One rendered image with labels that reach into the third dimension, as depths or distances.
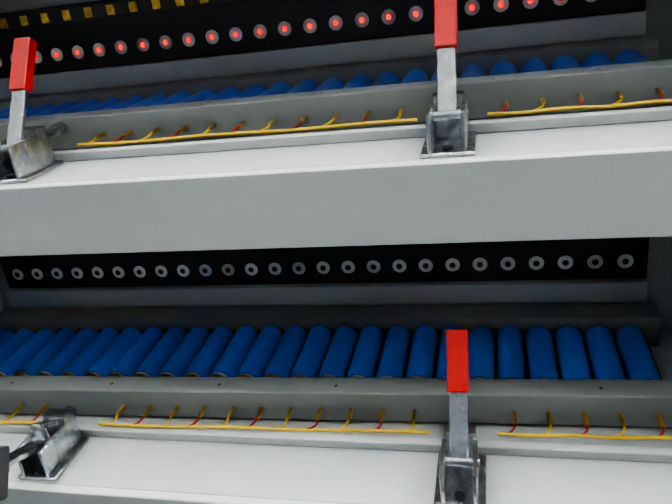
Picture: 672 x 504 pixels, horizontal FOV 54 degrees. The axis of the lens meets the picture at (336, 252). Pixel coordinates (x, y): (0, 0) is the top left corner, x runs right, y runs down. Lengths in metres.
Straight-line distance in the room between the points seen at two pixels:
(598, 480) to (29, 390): 0.38
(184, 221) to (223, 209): 0.03
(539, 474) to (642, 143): 0.19
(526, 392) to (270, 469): 0.16
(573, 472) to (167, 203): 0.28
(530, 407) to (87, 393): 0.30
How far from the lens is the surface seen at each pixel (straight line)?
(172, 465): 0.45
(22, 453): 0.46
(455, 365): 0.38
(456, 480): 0.40
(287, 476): 0.42
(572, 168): 0.34
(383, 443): 0.42
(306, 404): 0.45
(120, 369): 0.53
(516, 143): 0.36
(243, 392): 0.46
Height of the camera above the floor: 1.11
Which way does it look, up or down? 6 degrees down
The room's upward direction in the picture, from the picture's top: 3 degrees counter-clockwise
